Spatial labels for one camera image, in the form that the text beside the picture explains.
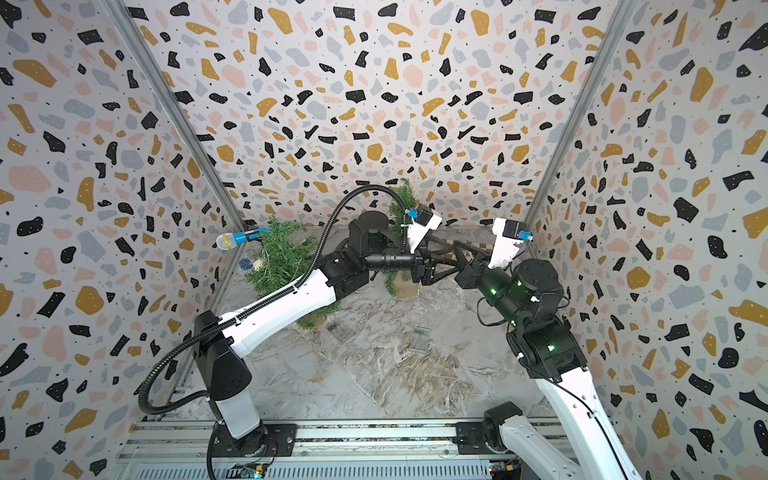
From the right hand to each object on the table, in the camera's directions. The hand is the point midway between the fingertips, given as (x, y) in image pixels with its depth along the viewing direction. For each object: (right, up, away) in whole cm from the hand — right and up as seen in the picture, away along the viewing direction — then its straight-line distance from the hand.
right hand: (454, 246), depth 59 cm
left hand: (+2, -2, +2) cm, 3 cm away
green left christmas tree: (-38, -2, +13) cm, 41 cm away
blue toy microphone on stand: (-62, +2, +30) cm, 69 cm away
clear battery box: (-5, -28, +33) cm, 44 cm away
